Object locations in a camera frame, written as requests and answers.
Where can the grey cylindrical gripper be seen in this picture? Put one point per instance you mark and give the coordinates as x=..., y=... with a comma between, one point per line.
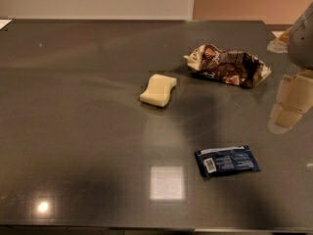
x=303, y=44

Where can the pale yellow sponge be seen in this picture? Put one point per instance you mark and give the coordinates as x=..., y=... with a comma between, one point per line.
x=158, y=90

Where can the blue rxbar blueberry wrapper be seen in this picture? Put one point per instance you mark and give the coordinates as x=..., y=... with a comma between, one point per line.
x=222, y=161

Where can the crumpled brown snack bag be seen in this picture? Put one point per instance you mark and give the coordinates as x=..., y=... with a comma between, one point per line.
x=232, y=67

